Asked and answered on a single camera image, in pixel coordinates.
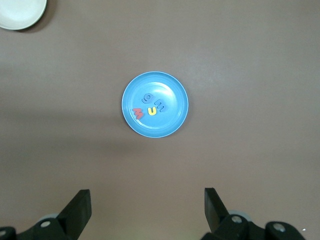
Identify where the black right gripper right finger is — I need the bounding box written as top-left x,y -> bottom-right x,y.
201,187 -> 307,240

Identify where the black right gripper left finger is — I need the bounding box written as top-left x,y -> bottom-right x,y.
0,189 -> 93,240

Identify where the periwinkle foam letter m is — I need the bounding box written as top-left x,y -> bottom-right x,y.
152,99 -> 167,114

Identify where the red foam letter w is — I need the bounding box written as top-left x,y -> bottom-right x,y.
132,107 -> 145,120

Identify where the blue foam letter g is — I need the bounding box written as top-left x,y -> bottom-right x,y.
141,92 -> 154,105

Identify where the blue plate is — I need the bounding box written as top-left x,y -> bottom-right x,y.
121,71 -> 190,139

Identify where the beige plate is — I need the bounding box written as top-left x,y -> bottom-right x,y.
0,0 -> 48,31

